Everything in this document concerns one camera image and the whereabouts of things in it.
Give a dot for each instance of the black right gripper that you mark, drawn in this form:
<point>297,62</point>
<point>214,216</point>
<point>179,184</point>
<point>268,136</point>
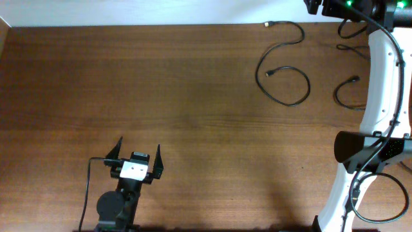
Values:
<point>311,5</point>

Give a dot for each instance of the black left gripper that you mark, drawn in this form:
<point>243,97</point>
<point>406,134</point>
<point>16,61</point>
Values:
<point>111,162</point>

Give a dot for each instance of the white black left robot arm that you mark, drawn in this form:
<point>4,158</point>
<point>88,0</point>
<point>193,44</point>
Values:
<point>116,209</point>

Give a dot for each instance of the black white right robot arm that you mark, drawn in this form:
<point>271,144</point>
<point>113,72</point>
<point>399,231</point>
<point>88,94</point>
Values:
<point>384,137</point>

